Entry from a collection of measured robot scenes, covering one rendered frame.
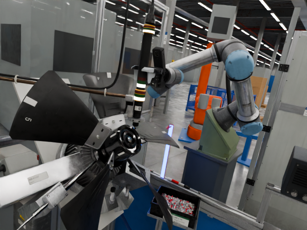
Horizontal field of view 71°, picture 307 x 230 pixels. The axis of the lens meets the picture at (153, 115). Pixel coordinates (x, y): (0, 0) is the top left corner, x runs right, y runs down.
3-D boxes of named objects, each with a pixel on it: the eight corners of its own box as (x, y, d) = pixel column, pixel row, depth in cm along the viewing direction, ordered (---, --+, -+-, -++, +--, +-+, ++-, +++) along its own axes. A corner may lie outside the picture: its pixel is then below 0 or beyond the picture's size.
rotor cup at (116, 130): (102, 174, 78) (126, 163, 72) (87, 138, 80) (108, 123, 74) (127, 162, 91) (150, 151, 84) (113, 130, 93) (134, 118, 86)
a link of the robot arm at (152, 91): (156, 90, 122) (171, 78, 116) (156, 102, 113) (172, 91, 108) (146, 81, 118) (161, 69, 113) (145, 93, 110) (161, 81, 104)
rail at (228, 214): (114, 168, 145) (116, 157, 144) (119, 166, 149) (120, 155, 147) (259, 240, 101) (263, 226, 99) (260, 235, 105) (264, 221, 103)
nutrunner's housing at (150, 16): (130, 126, 87) (147, 3, 76) (130, 123, 91) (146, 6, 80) (140, 128, 87) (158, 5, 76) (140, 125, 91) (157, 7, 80)
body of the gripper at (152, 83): (155, 88, 88) (169, 88, 98) (158, 66, 86) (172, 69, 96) (140, 84, 91) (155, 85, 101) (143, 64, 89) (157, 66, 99)
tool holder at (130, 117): (121, 120, 84) (124, 96, 82) (123, 116, 91) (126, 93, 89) (144, 123, 85) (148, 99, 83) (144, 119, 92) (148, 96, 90)
